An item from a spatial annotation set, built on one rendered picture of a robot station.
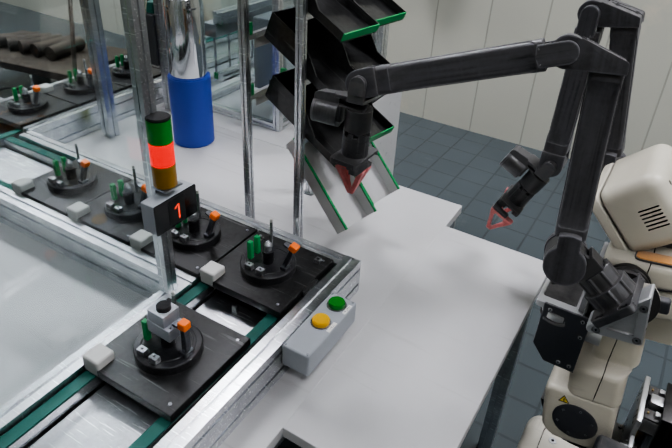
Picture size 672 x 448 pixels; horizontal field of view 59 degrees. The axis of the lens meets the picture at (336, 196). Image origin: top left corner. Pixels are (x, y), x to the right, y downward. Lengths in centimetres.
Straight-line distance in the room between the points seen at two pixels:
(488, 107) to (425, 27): 77
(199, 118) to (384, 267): 97
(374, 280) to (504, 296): 35
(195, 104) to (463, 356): 134
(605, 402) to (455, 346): 35
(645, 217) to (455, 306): 57
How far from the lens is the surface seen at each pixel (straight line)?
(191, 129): 230
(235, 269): 150
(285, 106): 156
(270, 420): 132
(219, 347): 131
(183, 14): 216
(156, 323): 125
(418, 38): 472
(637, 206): 127
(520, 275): 178
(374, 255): 174
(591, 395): 156
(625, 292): 121
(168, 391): 124
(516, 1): 441
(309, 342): 132
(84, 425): 130
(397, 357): 145
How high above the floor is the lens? 190
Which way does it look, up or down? 31 degrees down
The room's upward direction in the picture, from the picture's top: 3 degrees clockwise
